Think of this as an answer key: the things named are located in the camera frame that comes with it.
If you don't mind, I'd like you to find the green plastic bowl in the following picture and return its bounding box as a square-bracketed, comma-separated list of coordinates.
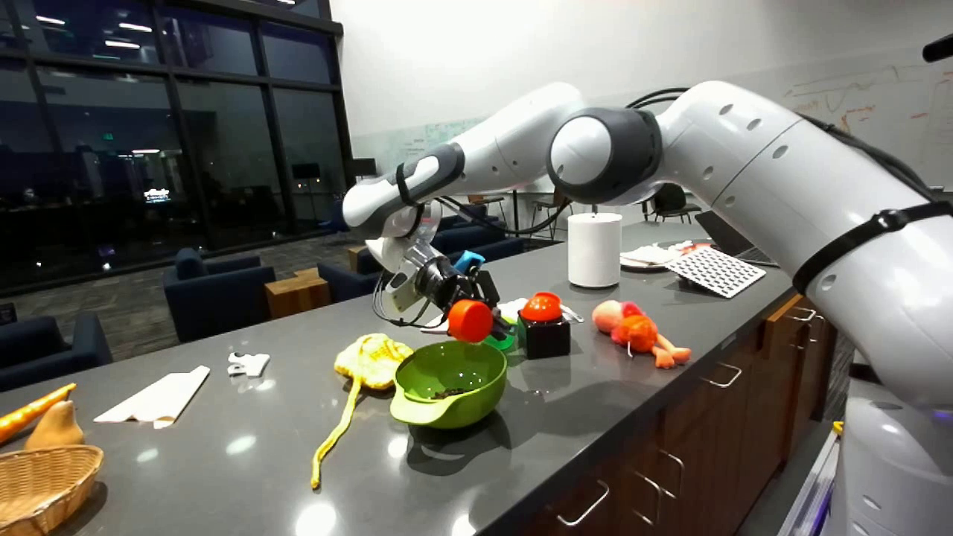
[386, 341, 512, 431]

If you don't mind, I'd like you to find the wicker basket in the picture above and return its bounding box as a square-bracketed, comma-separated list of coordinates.
[0, 442, 106, 536]

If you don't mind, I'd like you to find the orange pink plush toy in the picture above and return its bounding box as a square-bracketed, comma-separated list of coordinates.
[588, 299, 694, 373]

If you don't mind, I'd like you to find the wooden side table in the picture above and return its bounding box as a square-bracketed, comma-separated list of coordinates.
[262, 266, 334, 321]

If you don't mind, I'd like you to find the folded white paper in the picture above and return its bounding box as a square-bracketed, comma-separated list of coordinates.
[91, 363, 215, 431]

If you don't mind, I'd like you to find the black stereo camera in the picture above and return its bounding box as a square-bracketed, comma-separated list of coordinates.
[919, 29, 953, 67]

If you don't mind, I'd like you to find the yellow floppy toy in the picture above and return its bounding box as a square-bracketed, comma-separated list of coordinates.
[305, 332, 414, 494]

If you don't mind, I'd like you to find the dark blue sofa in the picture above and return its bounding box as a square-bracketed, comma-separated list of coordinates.
[0, 312, 113, 397]

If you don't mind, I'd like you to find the brown counter cabinet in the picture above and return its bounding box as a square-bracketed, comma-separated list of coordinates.
[484, 292, 846, 536]

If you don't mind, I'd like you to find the dark blue armchair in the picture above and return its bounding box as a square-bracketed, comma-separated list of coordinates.
[316, 262, 381, 303]
[161, 251, 277, 347]

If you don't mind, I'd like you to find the orange stick toy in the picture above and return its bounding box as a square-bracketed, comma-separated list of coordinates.
[0, 382, 78, 448]

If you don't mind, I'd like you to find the white paper stack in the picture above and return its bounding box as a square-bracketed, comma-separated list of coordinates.
[620, 241, 687, 274]

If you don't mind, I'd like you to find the white keyboard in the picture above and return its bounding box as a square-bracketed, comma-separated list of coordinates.
[664, 245, 767, 300]

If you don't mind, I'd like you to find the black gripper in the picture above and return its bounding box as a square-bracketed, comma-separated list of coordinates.
[424, 260, 503, 317]

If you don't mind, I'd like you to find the brown bread toy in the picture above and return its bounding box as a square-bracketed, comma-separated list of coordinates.
[24, 399, 88, 455]

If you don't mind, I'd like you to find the small red pot white handle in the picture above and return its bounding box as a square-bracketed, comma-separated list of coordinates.
[444, 299, 496, 347]

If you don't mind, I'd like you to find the black box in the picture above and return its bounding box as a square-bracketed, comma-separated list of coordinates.
[517, 317, 575, 360]

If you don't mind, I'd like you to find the red orange toy tomato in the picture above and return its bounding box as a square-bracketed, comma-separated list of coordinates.
[520, 289, 566, 326]

